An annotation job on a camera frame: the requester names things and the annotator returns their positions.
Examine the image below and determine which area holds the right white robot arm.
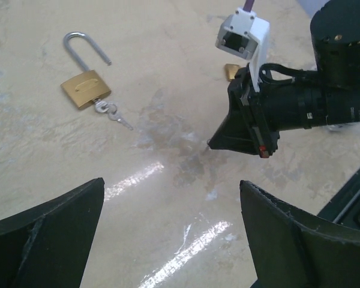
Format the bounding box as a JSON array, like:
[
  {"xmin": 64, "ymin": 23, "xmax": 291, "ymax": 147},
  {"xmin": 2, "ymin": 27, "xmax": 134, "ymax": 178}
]
[{"xmin": 208, "ymin": 1, "xmax": 360, "ymax": 158}]

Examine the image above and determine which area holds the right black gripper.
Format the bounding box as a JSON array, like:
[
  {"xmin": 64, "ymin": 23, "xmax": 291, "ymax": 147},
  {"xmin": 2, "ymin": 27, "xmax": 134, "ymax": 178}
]
[{"xmin": 208, "ymin": 67, "xmax": 280, "ymax": 158}]

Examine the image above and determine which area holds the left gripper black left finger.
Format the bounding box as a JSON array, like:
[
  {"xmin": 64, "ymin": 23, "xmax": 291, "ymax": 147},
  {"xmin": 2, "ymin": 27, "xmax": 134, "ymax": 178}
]
[{"xmin": 0, "ymin": 178, "xmax": 104, "ymax": 287}]

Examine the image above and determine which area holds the small brass padlock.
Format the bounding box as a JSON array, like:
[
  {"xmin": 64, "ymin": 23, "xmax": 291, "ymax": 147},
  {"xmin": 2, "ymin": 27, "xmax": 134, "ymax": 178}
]
[{"xmin": 224, "ymin": 64, "xmax": 241, "ymax": 82}]

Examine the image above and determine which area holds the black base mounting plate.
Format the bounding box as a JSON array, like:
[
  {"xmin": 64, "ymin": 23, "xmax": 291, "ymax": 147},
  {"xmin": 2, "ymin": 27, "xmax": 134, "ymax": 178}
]
[{"xmin": 317, "ymin": 168, "xmax": 360, "ymax": 230}]

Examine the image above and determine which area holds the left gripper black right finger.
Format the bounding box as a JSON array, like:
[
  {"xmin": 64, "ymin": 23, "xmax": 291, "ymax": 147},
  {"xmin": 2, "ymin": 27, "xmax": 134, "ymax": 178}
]
[{"xmin": 240, "ymin": 181, "xmax": 360, "ymax": 287}]

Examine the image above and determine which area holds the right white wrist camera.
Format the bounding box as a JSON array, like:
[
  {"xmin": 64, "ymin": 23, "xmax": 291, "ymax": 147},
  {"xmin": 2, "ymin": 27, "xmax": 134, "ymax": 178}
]
[{"xmin": 215, "ymin": 7, "xmax": 271, "ymax": 92}]

